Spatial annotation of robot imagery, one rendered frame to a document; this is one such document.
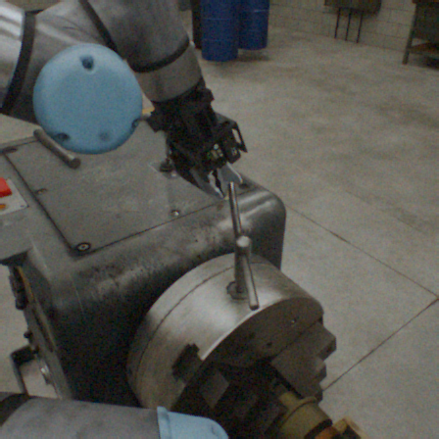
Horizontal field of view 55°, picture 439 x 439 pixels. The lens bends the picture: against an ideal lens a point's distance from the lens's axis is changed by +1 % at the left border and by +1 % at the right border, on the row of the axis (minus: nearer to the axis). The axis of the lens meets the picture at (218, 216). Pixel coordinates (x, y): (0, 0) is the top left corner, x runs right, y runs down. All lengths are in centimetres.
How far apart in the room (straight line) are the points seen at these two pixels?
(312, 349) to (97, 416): 47
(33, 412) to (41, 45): 23
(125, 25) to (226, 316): 36
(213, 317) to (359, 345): 170
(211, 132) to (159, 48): 12
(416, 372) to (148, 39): 198
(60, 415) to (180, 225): 46
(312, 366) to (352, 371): 145
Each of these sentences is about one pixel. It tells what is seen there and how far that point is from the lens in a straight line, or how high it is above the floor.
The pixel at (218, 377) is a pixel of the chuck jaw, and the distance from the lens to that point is 57.
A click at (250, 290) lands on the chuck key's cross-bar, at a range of 50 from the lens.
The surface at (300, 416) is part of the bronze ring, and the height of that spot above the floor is 112.
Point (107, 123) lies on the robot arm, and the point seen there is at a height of 154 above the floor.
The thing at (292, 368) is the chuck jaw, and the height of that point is 111.
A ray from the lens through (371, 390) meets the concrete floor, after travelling 209.
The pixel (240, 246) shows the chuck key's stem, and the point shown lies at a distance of 54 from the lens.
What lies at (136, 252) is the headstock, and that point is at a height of 125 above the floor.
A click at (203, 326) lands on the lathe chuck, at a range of 58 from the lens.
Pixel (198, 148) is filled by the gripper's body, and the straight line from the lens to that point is 53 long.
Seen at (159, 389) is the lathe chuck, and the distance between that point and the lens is 62.
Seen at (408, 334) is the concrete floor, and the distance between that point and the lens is 236.
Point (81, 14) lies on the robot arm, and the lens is 46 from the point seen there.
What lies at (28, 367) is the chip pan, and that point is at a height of 54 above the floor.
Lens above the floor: 165
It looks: 34 degrees down
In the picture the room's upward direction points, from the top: straight up
